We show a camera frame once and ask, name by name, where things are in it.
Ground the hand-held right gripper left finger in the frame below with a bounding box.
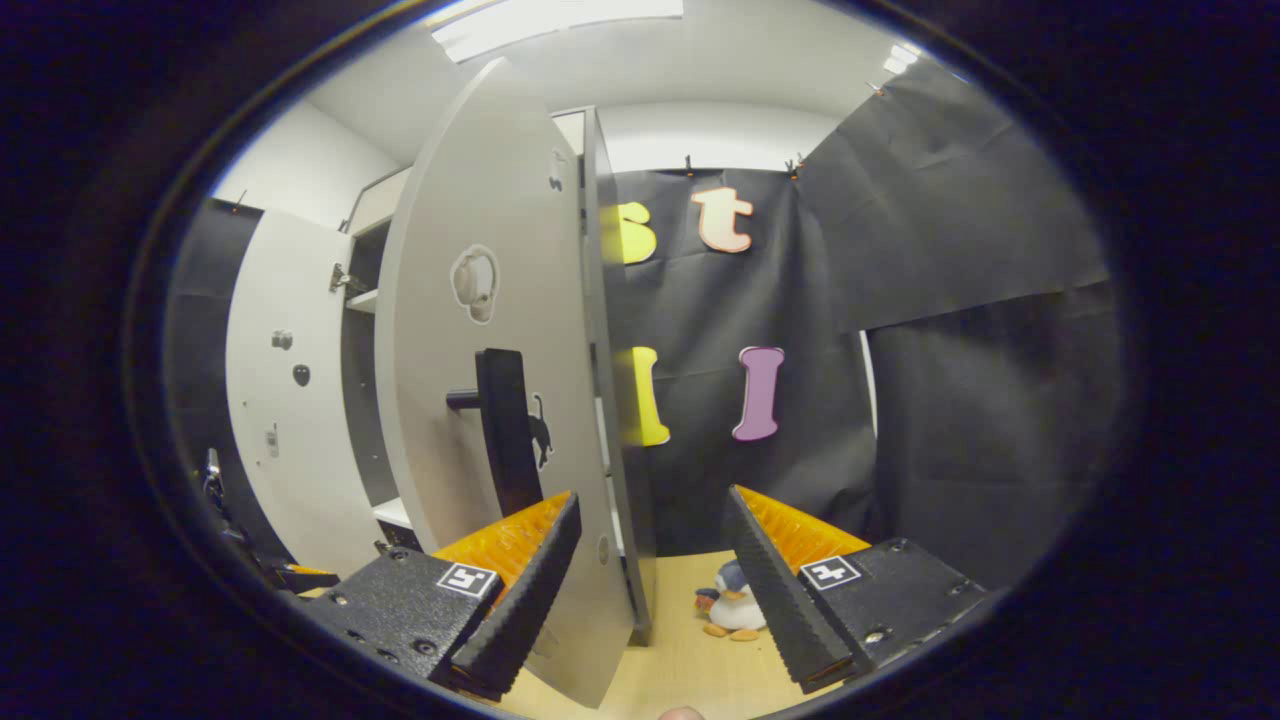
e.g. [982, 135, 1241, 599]
[318, 490, 583, 701]

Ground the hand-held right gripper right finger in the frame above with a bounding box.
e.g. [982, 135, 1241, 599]
[722, 485, 991, 694]

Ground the white cabinet door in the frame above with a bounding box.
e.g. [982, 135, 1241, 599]
[225, 208, 389, 579]
[375, 57, 641, 709]

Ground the white and grey cabinet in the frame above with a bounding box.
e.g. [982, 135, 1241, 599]
[338, 105, 658, 646]

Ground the penguin plush toy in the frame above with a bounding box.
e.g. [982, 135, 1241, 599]
[695, 560, 769, 641]

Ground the black door handle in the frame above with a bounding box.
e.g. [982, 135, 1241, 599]
[447, 348, 546, 516]

